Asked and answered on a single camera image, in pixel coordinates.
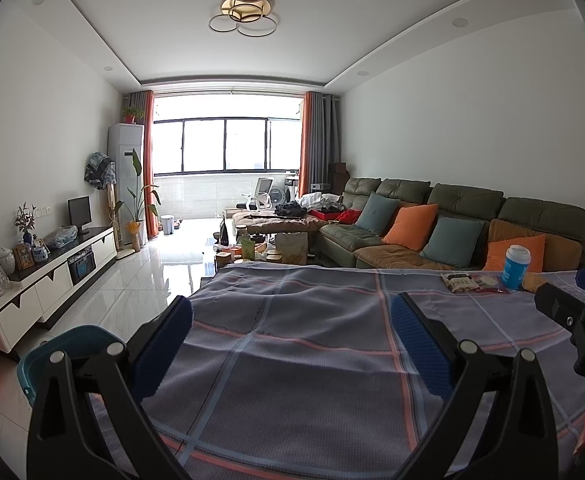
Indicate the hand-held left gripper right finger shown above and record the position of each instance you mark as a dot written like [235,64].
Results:
[422,345]

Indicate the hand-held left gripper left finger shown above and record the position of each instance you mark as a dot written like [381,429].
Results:
[165,345]

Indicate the teal plastic bin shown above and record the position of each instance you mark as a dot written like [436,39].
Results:
[80,335]

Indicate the brown snack packet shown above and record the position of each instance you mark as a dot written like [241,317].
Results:
[534,282]

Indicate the blue cup with white lid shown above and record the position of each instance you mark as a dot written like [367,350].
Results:
[514,270]

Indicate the red cracker packet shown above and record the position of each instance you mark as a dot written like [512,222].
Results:
[492,282]

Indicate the white green small wrapper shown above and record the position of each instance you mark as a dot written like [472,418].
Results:
[460,282]

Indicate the orange cushion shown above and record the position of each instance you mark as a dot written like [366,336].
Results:
[411,227]
[494,255]

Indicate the blue-grey cushion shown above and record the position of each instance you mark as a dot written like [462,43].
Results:
[452,241]
[376,214]

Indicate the tall plant in yellow pot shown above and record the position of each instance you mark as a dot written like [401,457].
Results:
[135,230]

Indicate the white pedal bin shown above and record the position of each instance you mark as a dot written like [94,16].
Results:
[167,225]

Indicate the grey checked cloth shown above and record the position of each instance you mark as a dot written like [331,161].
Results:
[297,375]

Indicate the white black TV cabinet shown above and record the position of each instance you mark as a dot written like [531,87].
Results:
[37,300]

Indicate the cluster of jars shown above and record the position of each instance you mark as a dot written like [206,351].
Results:
[272,256]

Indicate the green sofa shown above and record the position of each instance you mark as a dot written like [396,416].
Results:
[462,200]

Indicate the clear plastic bag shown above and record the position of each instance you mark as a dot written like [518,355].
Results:
[63,237]

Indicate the red cloth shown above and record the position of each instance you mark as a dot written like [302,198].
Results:
[347,216]

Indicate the blue white ceramic jar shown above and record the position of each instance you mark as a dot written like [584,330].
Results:
[40,251]

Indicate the small black monitor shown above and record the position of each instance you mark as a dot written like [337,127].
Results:
[80,212]

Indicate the white clothes pile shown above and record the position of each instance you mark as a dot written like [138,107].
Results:
[322,201]

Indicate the white office chair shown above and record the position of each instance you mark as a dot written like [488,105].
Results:
[265,190]

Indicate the black bag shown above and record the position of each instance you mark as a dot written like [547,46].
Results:
[290,209]

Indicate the plant in blue vase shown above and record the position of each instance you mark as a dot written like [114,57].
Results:
[25,222]

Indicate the covered standing fan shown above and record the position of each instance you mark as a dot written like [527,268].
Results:
[100,170]

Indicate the brown boxes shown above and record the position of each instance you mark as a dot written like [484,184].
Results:
[338,177]

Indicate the white standing air conditioner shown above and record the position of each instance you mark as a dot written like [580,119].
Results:
[122,160]

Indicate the large window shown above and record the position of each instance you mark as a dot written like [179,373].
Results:
[222,135]

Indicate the small potted plant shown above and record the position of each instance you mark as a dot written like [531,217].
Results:
[130,115]

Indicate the wooden picture frame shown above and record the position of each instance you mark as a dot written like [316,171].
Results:
[23,256]

